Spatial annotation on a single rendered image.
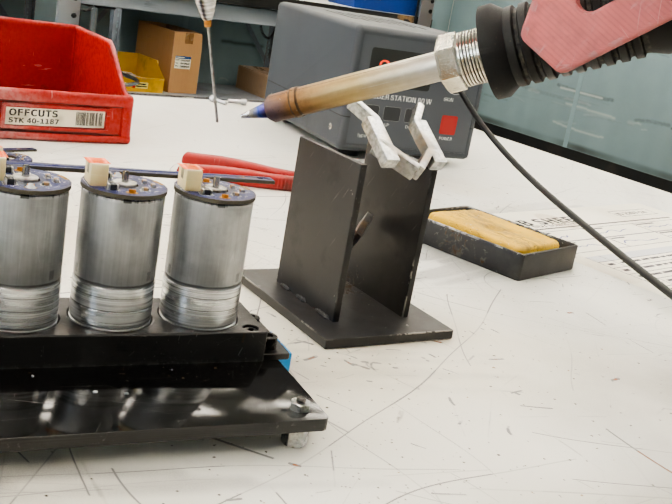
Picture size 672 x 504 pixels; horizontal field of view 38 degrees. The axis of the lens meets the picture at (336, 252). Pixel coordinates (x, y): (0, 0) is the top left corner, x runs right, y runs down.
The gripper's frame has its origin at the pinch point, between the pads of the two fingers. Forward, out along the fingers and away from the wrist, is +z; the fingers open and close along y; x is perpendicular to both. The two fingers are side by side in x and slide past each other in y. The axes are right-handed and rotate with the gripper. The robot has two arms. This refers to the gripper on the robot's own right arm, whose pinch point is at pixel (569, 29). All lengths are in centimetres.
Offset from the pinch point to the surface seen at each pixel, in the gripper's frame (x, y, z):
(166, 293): -3.7, 0.3, 13.6
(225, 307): -2.1, -0.2, 12.8
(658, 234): 10.2, -40.4, 8.8
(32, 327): -5.3, 3.9, 15.3
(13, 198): -7.7, 4.4, 12.4
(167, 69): -166, -407, 170
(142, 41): -190, -419, 174
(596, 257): 7.5, -29.9, 10.4
